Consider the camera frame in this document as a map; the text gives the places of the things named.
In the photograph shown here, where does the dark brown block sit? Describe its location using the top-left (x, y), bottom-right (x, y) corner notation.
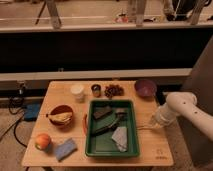
top-left (93, 106), bottom-right (112, 119)

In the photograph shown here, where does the yellow banana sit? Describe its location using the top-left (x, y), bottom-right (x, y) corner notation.
top-left (47, 112), bottom-right (71, 122)

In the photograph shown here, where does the small dark cup in tray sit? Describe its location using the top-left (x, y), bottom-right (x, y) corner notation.
top-left (115, 108), bottom-right (127, 121)

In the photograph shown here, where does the blue power box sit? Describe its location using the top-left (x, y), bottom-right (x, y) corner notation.
top-left (24, 103), bottom-right (41, 121)

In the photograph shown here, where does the white plastic cup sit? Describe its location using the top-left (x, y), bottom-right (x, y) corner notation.
top-left (70, 84), bottom-right (84, 102)

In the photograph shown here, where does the orange utensil beside tray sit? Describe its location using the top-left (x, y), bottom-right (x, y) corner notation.
top-left (82, 114), bottom-right (87, 135)

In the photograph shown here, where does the red bowl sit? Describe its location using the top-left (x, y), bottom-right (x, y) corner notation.
top-left (46, 105), bottom-right (74, 128)

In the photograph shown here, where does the red yellow apple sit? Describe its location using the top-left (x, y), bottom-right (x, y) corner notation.
top-left (35, 133), bottom-right (51, 150)

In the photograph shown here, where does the green plastic tray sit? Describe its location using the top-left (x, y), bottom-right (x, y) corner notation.
top-left (85, 100), bottom-right (140, 158)

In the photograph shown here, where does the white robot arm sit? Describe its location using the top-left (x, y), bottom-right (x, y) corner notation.
top-left (149, 92), bottom-right (213, 141)

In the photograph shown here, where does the bunch of dark grapes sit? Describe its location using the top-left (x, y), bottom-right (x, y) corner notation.
top-left (104, 84), bottom-right (124, 99)

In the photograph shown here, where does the dark green spatula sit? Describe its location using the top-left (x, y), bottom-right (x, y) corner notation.
top-left (91, 116), bottom-right (120, 137)

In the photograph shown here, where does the purple bowl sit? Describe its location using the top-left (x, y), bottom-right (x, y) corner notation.
top-left (134, 79), bottom-right (157, 98)

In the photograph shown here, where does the black cable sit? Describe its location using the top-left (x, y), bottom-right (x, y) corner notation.
top-left (0, 94), bottom-right (28, 148)

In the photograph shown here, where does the blue sponge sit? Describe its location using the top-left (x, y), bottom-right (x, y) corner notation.
top-left (54, 138), bottom-right (77, 161)

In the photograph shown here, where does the grey folded cloth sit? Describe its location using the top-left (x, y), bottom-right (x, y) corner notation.
top-left (111, 126), bottom-right (127, 152)

